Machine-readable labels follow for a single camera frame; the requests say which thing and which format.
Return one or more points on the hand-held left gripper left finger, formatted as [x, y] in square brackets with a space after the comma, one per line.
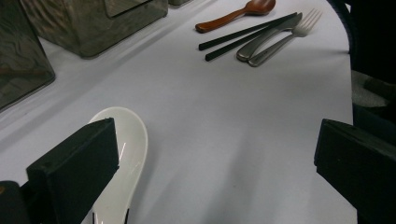
[71, 174]

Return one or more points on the brown wooden spoon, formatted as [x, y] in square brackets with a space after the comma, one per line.
[224, 20]

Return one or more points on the black chopstick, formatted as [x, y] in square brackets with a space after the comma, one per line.
[236, 34]
[227, 49]

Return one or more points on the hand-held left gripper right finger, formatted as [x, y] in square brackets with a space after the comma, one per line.
[364, 168]

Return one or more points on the white ceramic spoon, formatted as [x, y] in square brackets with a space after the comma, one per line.
[130, 137]

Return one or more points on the clear grey plastic bin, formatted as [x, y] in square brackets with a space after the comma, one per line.
[178, 2]
[87, 28]
[18, 62]

